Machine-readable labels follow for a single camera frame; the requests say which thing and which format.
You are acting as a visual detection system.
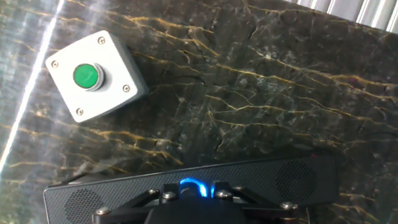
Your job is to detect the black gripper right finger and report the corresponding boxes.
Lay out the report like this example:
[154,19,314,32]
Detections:
[212,182,300,224]

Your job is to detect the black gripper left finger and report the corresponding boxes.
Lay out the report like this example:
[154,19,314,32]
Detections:
[92,183,180,224]

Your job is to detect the black mesh speaker bar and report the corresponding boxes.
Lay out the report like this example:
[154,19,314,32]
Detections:
[43,154,340,224]

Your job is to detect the gray push button box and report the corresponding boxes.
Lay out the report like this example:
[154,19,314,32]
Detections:
[45,29,150,124]

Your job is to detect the dark marble pattern mat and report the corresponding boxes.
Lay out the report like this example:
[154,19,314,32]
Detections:
[0,0,398,224]

